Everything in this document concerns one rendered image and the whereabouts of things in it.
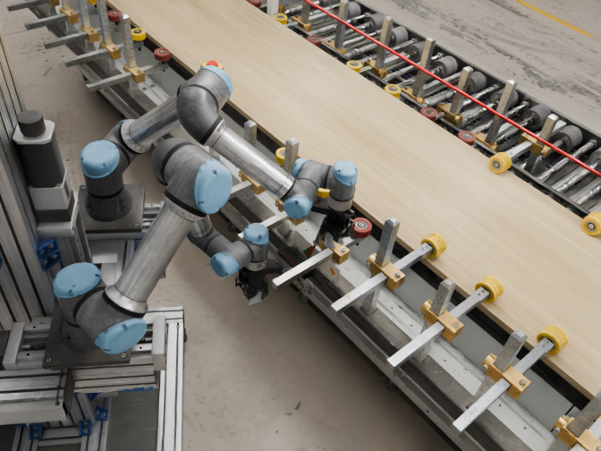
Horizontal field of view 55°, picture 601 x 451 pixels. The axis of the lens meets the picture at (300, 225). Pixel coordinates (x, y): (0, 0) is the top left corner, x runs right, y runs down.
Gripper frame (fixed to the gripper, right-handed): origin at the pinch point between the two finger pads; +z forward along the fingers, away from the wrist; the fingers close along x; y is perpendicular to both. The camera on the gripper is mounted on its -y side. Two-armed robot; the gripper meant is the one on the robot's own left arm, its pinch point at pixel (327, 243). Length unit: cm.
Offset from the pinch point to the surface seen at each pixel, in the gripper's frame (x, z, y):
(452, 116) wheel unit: 116, 13, -38
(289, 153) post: 8.3, -13.3, -33.4
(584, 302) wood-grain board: 62, 9, 67
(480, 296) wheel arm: 28, 3, 45
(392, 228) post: 9.2, -16.7, 17.5
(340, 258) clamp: 8.2, 13.0, -0.1
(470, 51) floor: 332, 99, -168
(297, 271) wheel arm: -8.8, 12.9, -4.1
